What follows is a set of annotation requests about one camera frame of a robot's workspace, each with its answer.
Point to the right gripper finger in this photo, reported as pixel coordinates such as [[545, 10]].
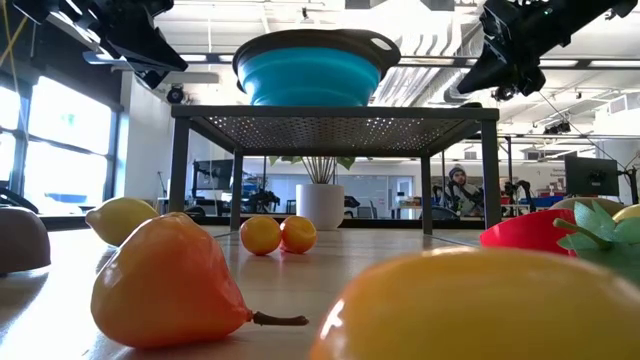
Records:
[[500, 65]]

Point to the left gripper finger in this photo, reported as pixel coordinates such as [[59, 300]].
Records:
[[150, 55]]

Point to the olive-brown toy kiwi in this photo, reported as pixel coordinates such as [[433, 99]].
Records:
[[562, 203]]

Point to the blue collapsible colander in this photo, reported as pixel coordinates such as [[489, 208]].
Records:
[[310, 75]]

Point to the grey perforated metal stand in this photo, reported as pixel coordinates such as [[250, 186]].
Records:
[[330, 112]]

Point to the black monitor on arm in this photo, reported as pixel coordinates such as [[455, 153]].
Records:
[[214, 174]]

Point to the black background robot arm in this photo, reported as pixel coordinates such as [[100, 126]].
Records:
[[262, 200], [522, 190]]

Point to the small orange toy fruit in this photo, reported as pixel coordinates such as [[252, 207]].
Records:
[[300, 234], [260, 235]]

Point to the dark brown toy fruit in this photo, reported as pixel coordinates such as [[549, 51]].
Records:
[[22, 242]]

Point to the long ceiling light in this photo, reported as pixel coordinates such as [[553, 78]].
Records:
[[200, 57]]

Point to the large window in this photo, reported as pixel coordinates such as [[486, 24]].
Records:
[[65, 150]]

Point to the person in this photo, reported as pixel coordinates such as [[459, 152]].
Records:
[[460, 192]]

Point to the black computer monitor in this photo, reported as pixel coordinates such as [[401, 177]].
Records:
[[591, 176]]

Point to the blue storage bin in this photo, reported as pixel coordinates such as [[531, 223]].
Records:
[[547, 201]]

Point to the red apple half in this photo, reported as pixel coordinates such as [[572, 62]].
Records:
[[525, 232]]

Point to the red toy strawberry, green leaves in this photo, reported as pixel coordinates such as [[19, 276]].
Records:
[[600, 230]]

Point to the black curved tube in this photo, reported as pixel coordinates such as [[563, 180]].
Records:
[[22, 201]]

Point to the orange toy peach, brown stem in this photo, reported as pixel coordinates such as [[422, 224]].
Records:
[[165, 280]]

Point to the green plant in white pot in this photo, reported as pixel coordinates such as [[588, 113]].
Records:
[[320, 206]]

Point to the orange-yellow toy pear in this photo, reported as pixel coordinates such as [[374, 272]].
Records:
[[480, 310]]

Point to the black ceiling-mounted camera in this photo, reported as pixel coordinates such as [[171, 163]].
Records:
[[175, 94]]

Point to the ceiling light rail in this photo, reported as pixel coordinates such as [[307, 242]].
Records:
[[435, 62]]

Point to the silver ventilation duct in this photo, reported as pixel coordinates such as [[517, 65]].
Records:
[[400, 85]]

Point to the black aluminium rig frame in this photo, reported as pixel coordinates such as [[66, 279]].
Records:
[[65, 220]]

